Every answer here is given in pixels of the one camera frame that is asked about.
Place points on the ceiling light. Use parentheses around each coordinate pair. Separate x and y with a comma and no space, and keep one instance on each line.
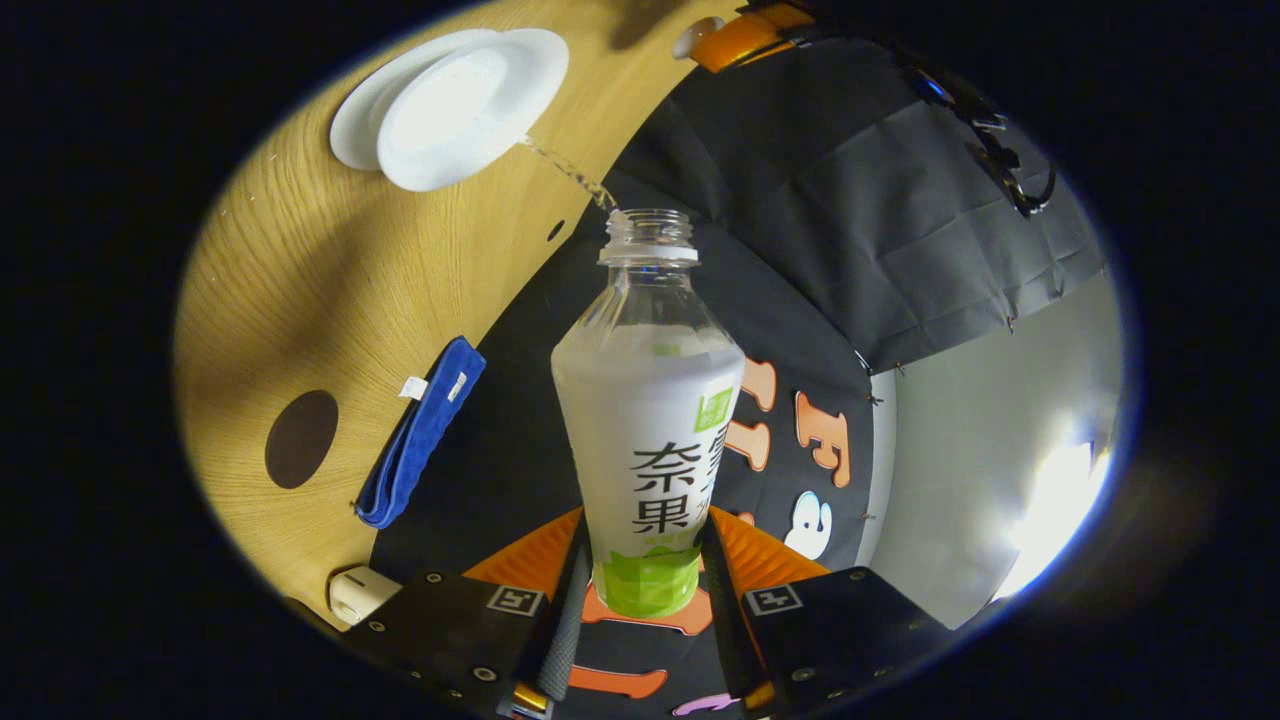
(1055,500)

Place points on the blue folded towel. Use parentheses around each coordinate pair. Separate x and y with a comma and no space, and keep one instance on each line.
(420,440)

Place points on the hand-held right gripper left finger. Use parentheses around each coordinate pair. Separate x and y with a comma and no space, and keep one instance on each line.
(566,630)

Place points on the dark brown round coaster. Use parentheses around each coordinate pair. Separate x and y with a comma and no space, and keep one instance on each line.
(302,440)

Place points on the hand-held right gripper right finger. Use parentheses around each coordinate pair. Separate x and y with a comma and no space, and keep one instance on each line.
(725,625)

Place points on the white toaster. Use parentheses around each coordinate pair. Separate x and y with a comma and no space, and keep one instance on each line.
(362,592)

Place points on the clear water bottle white label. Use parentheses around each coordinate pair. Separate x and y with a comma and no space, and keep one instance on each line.
(645,430)

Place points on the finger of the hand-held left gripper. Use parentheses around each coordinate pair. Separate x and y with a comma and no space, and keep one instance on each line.
(785,14)
(745,42)

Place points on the white saucer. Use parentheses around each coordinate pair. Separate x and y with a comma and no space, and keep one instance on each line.
(350,130)

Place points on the white teacup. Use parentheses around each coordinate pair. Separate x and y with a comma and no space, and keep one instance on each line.
(460,110)

